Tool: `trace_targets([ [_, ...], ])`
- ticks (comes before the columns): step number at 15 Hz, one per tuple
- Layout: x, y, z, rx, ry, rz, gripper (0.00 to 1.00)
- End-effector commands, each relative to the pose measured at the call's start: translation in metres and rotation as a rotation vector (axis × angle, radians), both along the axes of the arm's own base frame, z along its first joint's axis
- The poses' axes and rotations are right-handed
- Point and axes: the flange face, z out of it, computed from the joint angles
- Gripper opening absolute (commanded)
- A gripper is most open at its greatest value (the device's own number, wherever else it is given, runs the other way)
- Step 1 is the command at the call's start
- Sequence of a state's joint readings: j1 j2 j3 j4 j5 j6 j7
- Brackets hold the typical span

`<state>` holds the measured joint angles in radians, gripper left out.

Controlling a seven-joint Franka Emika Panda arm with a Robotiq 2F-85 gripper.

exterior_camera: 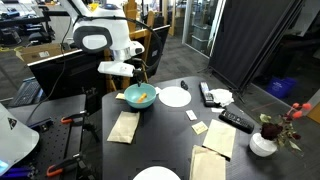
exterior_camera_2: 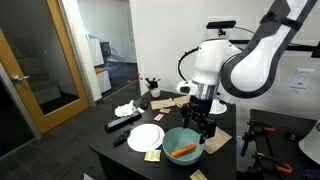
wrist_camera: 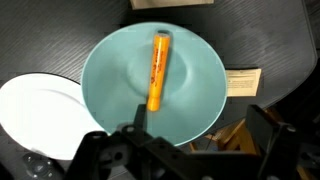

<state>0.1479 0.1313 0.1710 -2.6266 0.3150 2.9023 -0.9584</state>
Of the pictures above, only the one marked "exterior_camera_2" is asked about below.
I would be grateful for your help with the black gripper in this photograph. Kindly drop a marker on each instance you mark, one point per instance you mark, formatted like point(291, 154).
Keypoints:
point(201, 107)

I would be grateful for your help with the orange carrot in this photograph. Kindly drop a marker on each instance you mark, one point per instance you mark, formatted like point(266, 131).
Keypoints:
point(183, 150)

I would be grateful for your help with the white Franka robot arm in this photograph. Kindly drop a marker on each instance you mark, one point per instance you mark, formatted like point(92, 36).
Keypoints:
point(256, 56)

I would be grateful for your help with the teal bowl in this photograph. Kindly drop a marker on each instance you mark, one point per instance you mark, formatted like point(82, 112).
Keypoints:
point(176, 141)

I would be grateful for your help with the brown paper napkin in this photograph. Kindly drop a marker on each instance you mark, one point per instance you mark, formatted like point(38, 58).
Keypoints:
point(162, 103)
point(219, 142)
point(198, 175)
point(180, 100)

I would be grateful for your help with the white round plate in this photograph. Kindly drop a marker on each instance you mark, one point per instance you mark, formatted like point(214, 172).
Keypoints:
point(145, 137)
point(220, 108)

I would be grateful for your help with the small pink white packet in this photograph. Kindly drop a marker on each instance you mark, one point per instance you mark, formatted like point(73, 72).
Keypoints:
point(159, 117)

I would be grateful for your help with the white round vase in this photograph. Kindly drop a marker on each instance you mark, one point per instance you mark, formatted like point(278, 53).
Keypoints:
point(155, 93)

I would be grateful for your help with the pale yellow packet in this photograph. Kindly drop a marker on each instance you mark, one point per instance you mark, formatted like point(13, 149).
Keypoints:
point(152, 155)

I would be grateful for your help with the black remote control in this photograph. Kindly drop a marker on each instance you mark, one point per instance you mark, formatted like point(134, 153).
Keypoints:
point(144, 103)

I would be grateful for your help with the small white paper slip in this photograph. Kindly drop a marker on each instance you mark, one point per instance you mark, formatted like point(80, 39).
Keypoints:
point(140, 110)

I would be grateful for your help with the crumpled white tissue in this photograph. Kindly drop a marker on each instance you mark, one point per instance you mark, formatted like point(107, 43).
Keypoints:
point(125, 109)

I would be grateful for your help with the long remote with many buttons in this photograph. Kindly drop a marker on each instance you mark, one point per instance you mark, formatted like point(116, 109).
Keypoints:
point(122, 121)

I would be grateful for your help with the small black remote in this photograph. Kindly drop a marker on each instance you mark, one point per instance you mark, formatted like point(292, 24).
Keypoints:
point(121, 137)

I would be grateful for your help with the black perforated side table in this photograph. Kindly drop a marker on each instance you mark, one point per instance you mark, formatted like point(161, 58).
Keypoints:
point(286, 146)

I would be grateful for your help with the white cabinet with orange top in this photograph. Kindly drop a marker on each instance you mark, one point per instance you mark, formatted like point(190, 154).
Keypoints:
point(103, 80)

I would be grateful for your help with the white cone shaped cover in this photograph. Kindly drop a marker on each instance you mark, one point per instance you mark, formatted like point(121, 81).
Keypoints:
point(311, 143)

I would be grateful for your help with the black office chair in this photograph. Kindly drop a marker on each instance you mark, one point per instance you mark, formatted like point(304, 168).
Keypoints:
point(106, 50)

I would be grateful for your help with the white office cabinet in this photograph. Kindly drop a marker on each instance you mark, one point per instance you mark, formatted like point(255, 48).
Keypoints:
point(95, 51)

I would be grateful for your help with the wooden door with glass pane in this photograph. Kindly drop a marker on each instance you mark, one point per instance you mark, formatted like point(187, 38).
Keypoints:
point(26, 111)

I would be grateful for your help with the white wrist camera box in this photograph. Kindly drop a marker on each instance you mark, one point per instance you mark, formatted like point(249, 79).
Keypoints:
point(186, 87)

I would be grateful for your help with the small black bracket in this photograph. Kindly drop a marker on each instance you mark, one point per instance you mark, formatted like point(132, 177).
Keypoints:
point(293, 136)

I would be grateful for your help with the black camera on mount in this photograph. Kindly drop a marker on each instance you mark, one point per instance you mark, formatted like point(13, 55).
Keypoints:
point(220, 24)

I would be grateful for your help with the white wall switch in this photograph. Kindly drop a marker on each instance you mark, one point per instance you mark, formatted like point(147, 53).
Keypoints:
point(301, 79)

